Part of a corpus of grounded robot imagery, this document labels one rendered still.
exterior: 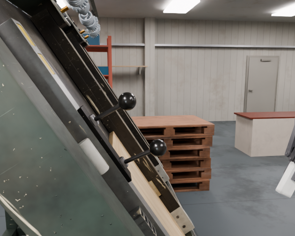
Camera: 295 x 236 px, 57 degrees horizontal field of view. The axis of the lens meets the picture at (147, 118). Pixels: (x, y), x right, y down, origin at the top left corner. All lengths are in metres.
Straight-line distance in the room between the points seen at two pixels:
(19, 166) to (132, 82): 8.38
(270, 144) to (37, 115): 5.59
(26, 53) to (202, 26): 8.76
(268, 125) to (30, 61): 5.33
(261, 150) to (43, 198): 5.49
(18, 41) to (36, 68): 0.06
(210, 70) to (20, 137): 8.98
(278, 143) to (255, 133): 0.54
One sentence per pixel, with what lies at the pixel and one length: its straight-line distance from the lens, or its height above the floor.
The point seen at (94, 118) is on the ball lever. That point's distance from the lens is 0.61.
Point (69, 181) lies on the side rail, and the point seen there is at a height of 1.46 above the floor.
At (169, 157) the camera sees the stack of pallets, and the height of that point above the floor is 0.49.
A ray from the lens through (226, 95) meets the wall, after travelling 9.51.
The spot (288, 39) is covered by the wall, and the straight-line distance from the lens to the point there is 10.54.
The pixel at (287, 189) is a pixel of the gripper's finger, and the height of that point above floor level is 1.36.
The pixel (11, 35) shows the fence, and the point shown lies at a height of 1.67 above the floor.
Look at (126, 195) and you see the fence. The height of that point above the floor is 1.32.
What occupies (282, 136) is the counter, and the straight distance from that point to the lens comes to 5.92.
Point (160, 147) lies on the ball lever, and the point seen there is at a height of 1.44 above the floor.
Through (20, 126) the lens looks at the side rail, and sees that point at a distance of 0.36.
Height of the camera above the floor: 1.59
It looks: 9 degrees down
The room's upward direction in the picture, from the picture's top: straight up
